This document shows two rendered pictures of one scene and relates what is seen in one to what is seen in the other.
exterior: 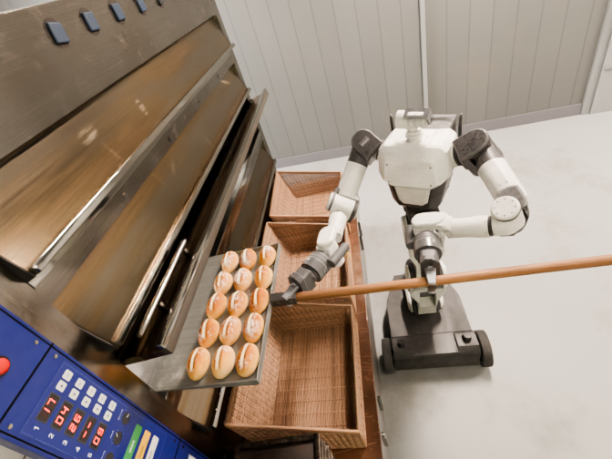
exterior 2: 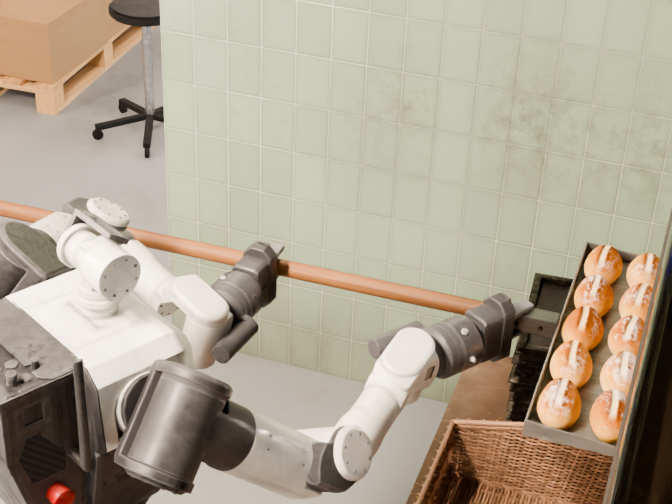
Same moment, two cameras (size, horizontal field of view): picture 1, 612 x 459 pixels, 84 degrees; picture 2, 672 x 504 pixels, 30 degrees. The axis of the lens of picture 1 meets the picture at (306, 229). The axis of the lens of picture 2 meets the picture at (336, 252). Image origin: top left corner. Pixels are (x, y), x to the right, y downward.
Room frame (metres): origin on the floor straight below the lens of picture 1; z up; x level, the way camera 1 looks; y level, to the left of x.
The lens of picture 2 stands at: (2.50, -0.11, 2.40)
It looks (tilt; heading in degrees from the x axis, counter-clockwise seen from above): 32 degrees down; 183
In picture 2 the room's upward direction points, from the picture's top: 3 degrees clockwise
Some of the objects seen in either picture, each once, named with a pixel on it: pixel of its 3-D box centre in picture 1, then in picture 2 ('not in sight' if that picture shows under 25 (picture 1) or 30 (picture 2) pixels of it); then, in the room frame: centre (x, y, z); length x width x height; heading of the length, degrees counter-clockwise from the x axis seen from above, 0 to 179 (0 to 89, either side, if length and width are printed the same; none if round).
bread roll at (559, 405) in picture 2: (266, 254); (560, 400); (0.99, 0.17, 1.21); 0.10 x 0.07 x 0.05; 168
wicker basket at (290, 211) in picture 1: (311, 199); not in sight; (1.97, -0.10, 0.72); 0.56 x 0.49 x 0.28; 167
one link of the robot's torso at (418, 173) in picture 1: (421, 161); (68, 401); (1.15, -0.54, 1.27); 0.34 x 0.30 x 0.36; 46
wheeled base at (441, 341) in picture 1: (424, 308); not in sight; (1.21, -0.54, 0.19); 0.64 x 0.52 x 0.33; 164
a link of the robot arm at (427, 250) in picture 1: (429, 259); (244, 287); (0.72, -0.35, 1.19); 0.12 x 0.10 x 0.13; 158
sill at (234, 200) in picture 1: (228, 213); not in sight; (1.44, 0.34, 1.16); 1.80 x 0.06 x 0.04; 165
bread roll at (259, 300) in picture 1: (258, 299); (583, 325); (0.78, 0.23, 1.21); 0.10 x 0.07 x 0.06; 165
